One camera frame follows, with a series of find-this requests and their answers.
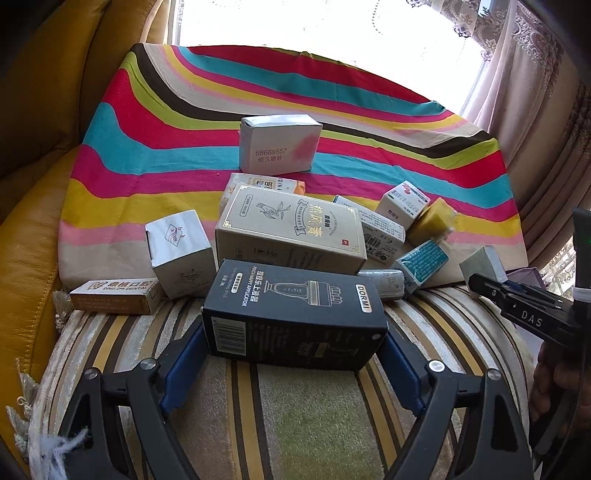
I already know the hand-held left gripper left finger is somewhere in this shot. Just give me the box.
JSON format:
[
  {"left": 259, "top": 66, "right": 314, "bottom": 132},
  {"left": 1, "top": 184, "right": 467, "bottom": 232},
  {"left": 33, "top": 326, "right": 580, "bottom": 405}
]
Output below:
[{"left": 58, "top": 320, "right": 218, "bottom": 480}]

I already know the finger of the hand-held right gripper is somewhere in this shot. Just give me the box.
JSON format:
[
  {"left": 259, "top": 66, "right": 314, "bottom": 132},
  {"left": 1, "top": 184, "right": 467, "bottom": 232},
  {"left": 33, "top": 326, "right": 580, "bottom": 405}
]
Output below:
[{"left": 467, "top": 272, "right": 561, "bottom": 309}]

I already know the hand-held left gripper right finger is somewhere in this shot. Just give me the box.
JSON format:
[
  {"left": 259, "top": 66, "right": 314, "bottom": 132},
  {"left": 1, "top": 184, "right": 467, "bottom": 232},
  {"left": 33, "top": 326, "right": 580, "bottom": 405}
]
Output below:
[{"left": 381, "top": 325, "right": 541, "bottom": 480}]

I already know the small grey box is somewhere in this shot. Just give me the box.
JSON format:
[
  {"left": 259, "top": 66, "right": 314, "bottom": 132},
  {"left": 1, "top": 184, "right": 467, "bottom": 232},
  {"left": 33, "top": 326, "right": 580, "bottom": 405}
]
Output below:
[{"left": 459, "top": 246, "right": 506, "bottom": 294}]

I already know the purple cardboard box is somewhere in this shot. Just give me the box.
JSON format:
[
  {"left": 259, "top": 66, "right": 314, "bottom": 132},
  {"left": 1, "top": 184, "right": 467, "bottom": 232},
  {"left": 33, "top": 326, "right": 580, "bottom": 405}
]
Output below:
[{"left": 505, "top": 267, "right": 548, "bottom": 291}]

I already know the teal and white box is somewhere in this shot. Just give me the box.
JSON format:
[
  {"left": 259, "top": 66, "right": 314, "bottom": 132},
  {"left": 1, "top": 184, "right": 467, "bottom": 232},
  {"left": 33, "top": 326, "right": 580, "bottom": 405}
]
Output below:
[{"left": 394, "top": 239, "right": 450, "bottom": 292}]

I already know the yellow box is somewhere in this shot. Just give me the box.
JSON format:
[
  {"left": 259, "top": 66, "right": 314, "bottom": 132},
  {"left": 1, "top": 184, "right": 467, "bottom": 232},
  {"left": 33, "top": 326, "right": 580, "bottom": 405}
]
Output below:
[{"left": 406, "top": 198, "right": 458, "bottom": 247}]

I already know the silver packet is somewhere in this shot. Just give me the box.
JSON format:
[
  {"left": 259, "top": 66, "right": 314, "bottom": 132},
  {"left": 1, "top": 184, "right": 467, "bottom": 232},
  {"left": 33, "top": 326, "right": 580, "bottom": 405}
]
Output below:
[{"left": 358, "top": 269, "right": 406, "bottom": 302}]

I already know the white cube box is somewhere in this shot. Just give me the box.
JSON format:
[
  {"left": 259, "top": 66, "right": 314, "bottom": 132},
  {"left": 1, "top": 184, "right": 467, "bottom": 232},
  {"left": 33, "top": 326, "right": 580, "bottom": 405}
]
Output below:
[{"left": 144, "top": 210, "right": 218, "bottom": 301}]

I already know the white box red-blue print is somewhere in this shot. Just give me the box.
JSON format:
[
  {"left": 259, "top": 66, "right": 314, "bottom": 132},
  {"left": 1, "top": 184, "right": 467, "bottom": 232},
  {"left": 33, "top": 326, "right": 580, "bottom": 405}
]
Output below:
[{"left": 374, "top": 180, "right": 431, "bottom": 230}]

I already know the black printed box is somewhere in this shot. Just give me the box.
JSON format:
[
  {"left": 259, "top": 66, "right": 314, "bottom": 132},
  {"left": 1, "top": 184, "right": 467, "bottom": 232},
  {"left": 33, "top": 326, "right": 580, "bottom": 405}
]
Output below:
[{"left": 201, "top": 258, "right": 389, "bottom": 371}]

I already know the beige gold-trimmed box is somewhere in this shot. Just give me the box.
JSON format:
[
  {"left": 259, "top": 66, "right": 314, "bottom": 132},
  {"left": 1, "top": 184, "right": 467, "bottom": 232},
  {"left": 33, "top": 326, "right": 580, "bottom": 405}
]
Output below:
[{"left": 215, "top": 184, "right": 368, "bottom": 277}]

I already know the person's right hand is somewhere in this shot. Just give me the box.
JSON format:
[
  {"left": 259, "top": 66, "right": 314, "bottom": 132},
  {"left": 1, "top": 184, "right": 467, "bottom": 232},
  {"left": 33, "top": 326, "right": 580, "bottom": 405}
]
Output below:
[{"left": 531, "top": 344, "right": 591, "bottom": 416}]

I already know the white lace sheer curtain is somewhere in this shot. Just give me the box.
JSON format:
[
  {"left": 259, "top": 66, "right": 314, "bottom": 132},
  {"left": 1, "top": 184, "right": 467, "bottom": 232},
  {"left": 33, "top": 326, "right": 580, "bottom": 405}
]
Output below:
[
  {"left": 538, "top": 240, "right": 578, "bottom": 296},
  {"left": 175, "top": 0, "right": 522, "bottom": 116}
]

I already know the beige striped seat cushion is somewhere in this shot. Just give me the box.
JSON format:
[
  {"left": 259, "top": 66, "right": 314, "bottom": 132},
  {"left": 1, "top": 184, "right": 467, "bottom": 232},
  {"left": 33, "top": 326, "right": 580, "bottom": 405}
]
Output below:
[{"left": 28, "top": 277, "right": 536, "bottom": 480}]

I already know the white barcode box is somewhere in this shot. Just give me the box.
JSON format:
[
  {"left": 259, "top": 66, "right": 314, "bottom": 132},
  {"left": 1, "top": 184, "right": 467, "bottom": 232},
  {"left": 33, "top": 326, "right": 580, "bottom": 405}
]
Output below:
[{"left": 332, "top": 195, "right": 407, "bottom": 271}]

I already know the beige pleated curtain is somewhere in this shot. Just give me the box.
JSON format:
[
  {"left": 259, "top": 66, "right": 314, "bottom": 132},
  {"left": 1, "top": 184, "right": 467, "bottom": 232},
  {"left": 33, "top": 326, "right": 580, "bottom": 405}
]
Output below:
[{"left": 462, "top": 0, "right": 591, "bottom": 296}]

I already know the orange and white box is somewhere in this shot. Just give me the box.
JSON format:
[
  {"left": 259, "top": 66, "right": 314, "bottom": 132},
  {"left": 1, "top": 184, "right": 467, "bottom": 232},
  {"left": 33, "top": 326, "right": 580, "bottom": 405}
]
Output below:
[{"left": 220, "top": 172, "right": 307, "bottom": 222}]

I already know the white box pink print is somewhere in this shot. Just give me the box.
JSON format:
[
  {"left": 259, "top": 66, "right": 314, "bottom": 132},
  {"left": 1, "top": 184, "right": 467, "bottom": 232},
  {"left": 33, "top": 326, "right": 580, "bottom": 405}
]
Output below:
[{"left": 239, "top": 114, "right": 323, "bottom": 174}]

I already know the colourful striped cushion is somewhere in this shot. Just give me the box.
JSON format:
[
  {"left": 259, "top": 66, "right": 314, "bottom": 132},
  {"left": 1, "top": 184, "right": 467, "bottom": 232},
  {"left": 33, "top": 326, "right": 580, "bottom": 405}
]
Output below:
[{"left": 59, "top": 42, "right": 529, "bottom": 296}]

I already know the yellow leather sofa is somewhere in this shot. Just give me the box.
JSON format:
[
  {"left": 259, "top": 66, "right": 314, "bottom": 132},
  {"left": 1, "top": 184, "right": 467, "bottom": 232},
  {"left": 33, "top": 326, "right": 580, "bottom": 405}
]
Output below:
[{"left": 0, "top": 0, "right": 176, "bottom": 462}]

